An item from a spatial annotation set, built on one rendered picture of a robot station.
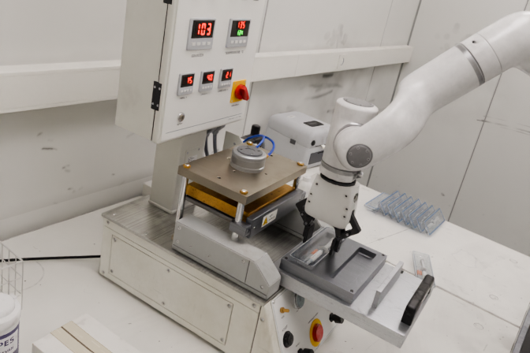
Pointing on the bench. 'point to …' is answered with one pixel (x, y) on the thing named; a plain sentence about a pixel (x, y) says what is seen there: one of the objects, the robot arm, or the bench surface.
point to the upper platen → (211, 202)
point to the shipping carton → (83, 339)
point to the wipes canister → (9, 323)
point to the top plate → (243, 171)
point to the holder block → (340, 269)
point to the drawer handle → (417, 299)
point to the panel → (299, 322)
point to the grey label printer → (297, 137)
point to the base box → (187, 294)
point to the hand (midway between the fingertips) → (321, 240)
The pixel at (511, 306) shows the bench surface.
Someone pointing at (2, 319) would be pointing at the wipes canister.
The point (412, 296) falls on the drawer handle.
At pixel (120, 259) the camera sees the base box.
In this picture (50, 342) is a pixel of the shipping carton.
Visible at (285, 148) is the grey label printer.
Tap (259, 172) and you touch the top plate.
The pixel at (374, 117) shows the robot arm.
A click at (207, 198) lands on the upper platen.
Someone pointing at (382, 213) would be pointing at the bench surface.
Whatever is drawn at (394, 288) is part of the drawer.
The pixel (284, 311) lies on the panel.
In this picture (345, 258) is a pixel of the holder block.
